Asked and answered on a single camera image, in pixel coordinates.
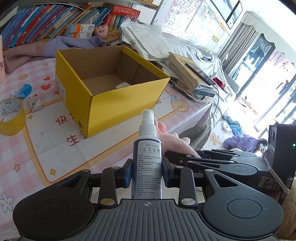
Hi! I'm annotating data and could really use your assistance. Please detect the yellow cardboard box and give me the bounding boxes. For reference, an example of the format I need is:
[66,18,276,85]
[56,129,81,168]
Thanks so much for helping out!
[55,45,171,139]

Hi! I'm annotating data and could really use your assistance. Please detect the white blue spray bottle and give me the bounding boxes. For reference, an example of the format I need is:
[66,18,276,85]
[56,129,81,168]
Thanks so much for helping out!
[130,109,164,200]

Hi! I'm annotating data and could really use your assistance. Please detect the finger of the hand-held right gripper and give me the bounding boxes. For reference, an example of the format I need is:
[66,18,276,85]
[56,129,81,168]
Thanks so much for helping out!
[185,159,258,179]
[164,150,234,163]

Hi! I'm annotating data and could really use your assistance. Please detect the grey curtain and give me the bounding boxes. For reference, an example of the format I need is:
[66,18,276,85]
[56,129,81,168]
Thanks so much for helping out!
[218,11,276,80]

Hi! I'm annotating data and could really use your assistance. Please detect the white frayed cord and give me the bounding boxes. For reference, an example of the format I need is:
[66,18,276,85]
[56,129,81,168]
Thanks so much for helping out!
[256,143,290,193]

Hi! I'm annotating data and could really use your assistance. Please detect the black cable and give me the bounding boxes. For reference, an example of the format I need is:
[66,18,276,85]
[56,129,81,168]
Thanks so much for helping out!
[201,88,221,150]

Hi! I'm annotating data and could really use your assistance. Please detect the pink fuzzy glove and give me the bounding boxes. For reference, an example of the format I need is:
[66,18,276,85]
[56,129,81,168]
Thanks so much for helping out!
[154,117,197,158]

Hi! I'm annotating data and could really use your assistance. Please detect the yellow tape roll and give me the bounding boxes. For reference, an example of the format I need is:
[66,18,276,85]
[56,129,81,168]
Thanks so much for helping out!
[0,97,26,135]

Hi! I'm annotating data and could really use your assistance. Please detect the pink checkered tablecloth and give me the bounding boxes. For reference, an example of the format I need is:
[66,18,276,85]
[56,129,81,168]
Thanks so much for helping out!
[0,52,213,215]

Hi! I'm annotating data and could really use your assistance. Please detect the pink pig plush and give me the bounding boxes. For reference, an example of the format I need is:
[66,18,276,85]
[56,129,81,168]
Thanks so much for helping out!
[93,25,109,39]

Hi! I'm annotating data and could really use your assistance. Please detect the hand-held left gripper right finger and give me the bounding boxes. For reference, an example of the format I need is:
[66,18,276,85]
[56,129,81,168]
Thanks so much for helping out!
[162,158,246,206]

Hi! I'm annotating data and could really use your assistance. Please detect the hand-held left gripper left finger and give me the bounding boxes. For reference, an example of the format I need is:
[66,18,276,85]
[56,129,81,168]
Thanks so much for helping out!
[55,159,133,207]

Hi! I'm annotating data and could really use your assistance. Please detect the pink and purple cloth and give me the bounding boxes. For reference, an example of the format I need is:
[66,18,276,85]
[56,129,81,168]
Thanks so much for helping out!
[3,35,107,75]

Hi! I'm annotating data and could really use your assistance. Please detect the red dictionaries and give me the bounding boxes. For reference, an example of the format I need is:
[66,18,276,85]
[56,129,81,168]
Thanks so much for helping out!
[108,6,141,32]

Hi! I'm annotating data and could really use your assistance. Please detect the purple jacket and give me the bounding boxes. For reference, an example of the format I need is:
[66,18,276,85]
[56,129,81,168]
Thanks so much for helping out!
[223,134,258,151]

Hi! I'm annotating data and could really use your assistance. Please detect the orange blue medicine box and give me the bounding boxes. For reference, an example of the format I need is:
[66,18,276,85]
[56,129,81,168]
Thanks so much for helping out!
[63,31,93,39]
[67,23,95,33]

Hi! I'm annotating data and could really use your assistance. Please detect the pink sticker canister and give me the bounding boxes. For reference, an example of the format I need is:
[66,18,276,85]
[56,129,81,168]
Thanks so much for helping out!
[0,35,6,84]

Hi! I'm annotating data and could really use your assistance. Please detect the blue clothes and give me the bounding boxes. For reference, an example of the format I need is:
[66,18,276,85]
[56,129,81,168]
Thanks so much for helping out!
[225,116,244,136]

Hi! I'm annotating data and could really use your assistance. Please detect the row of colourful books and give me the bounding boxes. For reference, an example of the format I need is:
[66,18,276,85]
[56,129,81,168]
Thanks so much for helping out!
[0,4,112,49]

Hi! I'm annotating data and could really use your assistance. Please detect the blue wrapper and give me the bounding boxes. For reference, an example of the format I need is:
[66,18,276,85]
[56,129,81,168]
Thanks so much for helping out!
[18,84,32,97]

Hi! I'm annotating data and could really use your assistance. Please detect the black framed picture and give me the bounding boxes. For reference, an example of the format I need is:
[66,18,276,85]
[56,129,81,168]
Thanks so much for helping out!
[210,0,243,29]

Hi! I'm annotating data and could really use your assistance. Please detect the small staple box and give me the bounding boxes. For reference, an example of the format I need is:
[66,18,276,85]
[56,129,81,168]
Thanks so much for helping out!
[29,94,43,113]

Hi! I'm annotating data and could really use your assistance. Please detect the wall poster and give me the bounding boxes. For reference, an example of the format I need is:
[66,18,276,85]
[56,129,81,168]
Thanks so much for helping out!
[161,0,232,54]

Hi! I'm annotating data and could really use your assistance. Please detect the plastic bag of papers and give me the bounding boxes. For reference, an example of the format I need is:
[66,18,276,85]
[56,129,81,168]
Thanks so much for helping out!
[120,19,171,62]

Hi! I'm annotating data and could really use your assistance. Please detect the stack of worn books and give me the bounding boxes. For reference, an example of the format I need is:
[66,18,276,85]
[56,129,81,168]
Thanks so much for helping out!
[161,52,219,104]

